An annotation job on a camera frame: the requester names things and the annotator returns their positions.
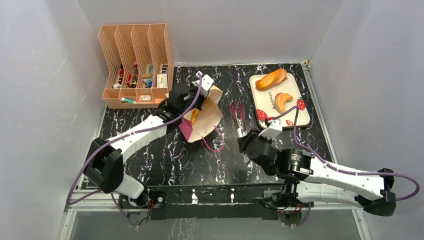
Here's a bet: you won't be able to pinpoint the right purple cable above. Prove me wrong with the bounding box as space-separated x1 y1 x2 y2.
266 105 421 228

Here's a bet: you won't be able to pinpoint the green white tube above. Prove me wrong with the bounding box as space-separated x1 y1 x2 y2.
120 97 136 104

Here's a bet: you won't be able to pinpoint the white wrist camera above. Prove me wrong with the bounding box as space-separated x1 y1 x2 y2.
193 71 214 98
258 119 283 140

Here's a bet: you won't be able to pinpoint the orange braided fake bread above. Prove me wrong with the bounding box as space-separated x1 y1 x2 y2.
190 108 200 125

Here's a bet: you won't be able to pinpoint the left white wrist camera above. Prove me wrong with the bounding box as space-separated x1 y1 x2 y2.
193 71 214 98

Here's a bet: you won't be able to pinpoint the long orange fake baguette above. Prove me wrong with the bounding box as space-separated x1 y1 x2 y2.
255 68 287 91

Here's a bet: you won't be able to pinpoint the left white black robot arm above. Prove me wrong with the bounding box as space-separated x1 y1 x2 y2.
82 80 214 208

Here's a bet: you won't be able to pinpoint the metal tongs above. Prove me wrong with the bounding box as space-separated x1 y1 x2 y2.
230 101 247 138

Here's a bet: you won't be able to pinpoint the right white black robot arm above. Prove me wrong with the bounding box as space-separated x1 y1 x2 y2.
236 128 397 217

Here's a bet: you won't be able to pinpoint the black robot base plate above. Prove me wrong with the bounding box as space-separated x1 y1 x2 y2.
118 183 312 221

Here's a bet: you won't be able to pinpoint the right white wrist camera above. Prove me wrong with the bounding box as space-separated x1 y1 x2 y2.
258 119 283 140

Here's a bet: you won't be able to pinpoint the small white box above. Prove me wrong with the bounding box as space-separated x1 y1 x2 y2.
156 73 168 88

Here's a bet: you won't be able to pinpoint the white strawberry print tray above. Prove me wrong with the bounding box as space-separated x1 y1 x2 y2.
249 73 312 129

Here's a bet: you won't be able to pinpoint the tan fake croissant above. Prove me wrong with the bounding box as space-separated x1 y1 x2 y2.
274 93 293 114

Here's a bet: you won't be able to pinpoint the pink and tan paper bag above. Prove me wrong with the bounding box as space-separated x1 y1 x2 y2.
179 86 223 143

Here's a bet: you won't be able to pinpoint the peach plastic file organizer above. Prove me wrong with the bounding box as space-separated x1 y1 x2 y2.
98 23 175 109

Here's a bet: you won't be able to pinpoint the aluminium frame rail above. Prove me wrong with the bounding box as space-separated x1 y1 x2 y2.
59 189 371 240

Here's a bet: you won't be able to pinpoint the red bottle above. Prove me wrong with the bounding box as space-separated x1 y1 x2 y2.
133 61 139 76

